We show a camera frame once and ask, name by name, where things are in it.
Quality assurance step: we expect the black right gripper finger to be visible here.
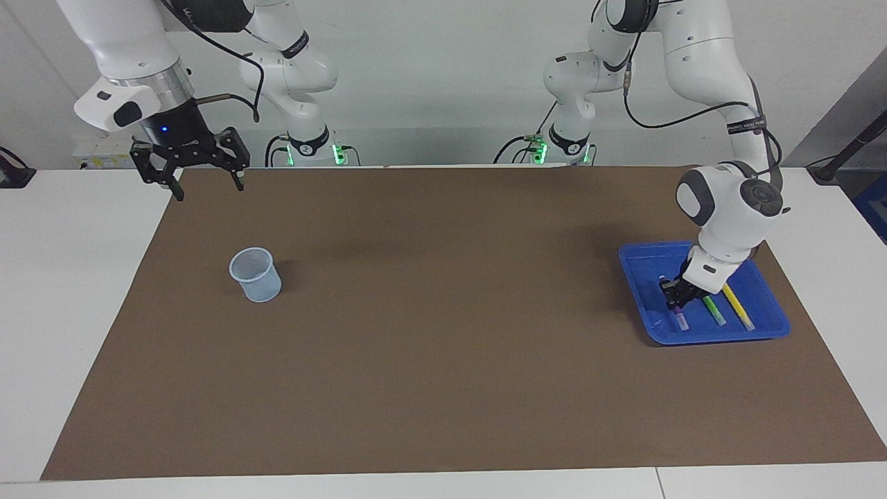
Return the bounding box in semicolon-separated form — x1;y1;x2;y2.
130;141;186;204
213;126;251;193

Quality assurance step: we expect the purple highlighter pen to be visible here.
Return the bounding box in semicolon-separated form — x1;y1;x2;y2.
658;275;691;332

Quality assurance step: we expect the blue plastic tray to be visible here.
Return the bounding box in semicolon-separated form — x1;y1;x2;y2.
617;240;791;347

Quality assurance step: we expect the yellow highlighter pen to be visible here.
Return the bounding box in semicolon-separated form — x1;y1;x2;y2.
721;282;755;332

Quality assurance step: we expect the white power strip box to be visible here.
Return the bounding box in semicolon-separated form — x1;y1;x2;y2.
72;134;136;171

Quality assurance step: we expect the translucent white plastic cup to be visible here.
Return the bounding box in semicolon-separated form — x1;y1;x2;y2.
229;247;283;304

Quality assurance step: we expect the blue crate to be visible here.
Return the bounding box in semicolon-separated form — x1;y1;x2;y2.
852;173;887;245

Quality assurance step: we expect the black stand leg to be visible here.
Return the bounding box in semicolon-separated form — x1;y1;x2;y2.
806;110;887;184

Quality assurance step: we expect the large brown table mat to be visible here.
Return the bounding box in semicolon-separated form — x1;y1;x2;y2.
40;165;887;482

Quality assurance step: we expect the black base cable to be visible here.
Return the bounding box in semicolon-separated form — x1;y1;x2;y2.
493;103;559;166
264;134;293;168

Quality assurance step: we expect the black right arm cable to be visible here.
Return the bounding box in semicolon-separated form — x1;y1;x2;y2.
159;0;265;125

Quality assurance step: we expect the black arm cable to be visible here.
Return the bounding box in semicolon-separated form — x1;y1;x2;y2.
159;0;265;125
620;0;786;175

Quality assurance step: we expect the black clamp mount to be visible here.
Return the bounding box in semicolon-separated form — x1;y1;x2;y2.
0;146;37;190

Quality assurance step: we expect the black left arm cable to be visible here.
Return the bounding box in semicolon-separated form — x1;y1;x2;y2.
620;0;786;175

